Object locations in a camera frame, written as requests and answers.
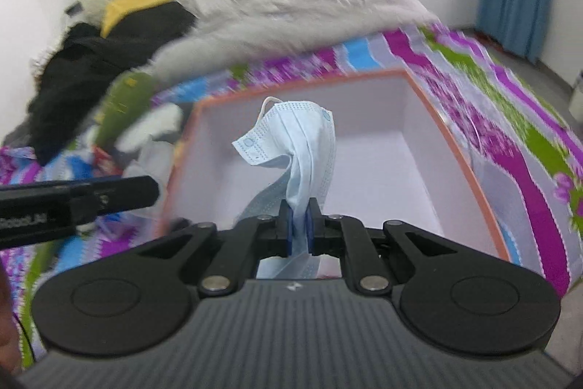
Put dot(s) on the blue snack packets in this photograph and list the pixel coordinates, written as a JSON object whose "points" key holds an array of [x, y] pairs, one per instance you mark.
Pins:
{"points": [[86, 163]]}

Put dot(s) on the white waste bin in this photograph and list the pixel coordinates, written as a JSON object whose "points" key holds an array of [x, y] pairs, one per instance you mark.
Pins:
{"points": [[577, 97]]}

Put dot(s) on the green plush toy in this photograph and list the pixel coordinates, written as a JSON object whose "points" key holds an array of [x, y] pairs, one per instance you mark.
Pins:
{"points": [[125, 106]]}

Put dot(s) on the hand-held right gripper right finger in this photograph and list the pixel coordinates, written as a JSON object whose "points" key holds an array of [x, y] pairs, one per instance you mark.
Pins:
{"points": [[312, 228]]}

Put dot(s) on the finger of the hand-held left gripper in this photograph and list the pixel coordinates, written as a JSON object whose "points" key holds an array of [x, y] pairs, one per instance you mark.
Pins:
{"points": [[132, 193]]}

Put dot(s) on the grey duvet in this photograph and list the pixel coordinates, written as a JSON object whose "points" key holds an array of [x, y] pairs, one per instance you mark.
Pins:
{"points": [[296, 6]]}

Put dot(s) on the black clothing pile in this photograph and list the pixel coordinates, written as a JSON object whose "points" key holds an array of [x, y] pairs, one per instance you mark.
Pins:
{"points": [[104, 65]]}

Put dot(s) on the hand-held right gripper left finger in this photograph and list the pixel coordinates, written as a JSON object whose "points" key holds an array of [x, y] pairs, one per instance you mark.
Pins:
{"points": [[284, 230]]}

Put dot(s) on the colourful patterned bedsheet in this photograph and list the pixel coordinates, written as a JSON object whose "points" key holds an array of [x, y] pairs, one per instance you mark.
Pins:
{"points": [[514, 111]]}

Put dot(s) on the blue face mask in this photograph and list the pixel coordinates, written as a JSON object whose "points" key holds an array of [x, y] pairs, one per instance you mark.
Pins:
{"points": [[300, 143]]}

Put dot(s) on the orange cardboard box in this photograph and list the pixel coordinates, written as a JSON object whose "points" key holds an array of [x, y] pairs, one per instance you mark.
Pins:
{"points": [[373, 161]]}

